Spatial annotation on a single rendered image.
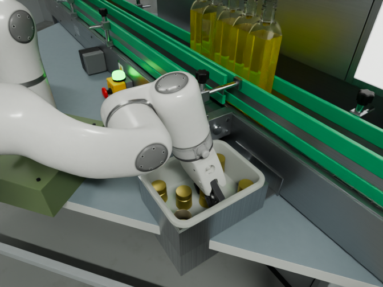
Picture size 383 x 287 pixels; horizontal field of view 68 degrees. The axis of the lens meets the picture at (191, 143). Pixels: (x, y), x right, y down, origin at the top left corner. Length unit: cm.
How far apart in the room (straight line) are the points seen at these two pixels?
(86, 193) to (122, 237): 84
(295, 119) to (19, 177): 58
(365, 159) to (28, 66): 64
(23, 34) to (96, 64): 64
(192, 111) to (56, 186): 38
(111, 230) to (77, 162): 125
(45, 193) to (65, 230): 101
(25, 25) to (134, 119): 34
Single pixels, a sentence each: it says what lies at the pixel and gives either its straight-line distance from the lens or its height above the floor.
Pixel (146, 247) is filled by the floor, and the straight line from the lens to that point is 150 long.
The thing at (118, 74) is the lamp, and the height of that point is 85.
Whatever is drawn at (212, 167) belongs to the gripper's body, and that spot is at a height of 92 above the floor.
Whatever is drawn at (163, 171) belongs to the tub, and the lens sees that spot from 64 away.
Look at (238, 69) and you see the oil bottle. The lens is 72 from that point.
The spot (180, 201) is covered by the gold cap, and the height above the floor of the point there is 80.
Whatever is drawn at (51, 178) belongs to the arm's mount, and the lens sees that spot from 67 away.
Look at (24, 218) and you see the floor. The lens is 181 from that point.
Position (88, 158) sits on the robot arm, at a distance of 34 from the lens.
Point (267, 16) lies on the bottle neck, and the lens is 65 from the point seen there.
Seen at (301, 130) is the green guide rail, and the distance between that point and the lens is 62.
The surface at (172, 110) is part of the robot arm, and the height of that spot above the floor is 106.
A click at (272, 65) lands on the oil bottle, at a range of 69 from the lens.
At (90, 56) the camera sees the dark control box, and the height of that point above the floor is 83.
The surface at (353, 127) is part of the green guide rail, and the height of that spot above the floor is 95.
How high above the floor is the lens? 127
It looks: 39 degrees down
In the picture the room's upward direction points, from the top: straight up
